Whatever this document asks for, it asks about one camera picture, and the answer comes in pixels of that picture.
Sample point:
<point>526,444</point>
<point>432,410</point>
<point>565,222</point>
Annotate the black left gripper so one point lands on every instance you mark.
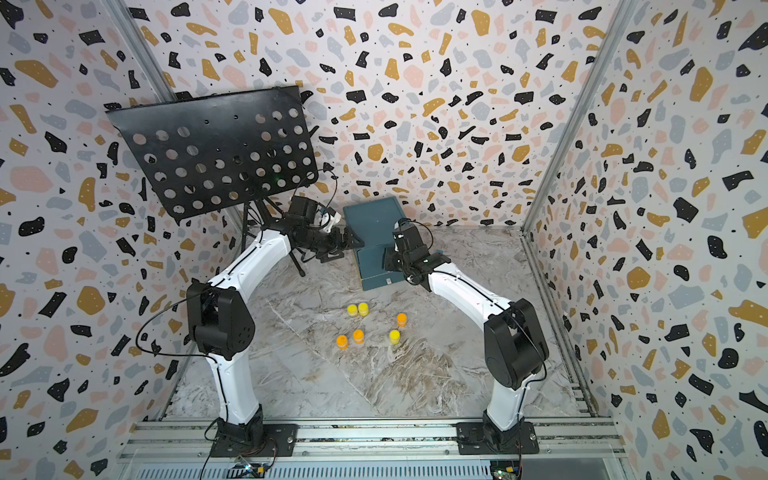
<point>337,247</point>

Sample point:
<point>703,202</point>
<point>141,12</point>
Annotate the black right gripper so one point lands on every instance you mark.
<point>390,252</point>

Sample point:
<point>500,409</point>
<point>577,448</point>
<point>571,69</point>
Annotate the teal drawer cabinet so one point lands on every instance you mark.
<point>374,222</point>

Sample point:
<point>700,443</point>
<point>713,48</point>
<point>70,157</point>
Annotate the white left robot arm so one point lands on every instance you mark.
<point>222,327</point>

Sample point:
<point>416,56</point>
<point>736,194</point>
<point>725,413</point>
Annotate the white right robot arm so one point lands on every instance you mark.
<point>515,349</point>

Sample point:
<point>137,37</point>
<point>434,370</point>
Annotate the yellow paint can near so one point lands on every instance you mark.
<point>394,337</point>

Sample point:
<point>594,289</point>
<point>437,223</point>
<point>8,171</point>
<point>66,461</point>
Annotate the orange paint can middle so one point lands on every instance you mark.
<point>358,337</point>

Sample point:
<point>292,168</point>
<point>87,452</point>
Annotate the orange paint can left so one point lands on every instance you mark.
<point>342,342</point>

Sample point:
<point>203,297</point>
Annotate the black perforated music stand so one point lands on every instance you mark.
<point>205,154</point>

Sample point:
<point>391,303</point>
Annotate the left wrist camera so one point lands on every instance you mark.
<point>313,213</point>

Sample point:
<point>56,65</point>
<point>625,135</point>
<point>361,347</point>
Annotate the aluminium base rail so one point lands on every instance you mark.
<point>449,448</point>

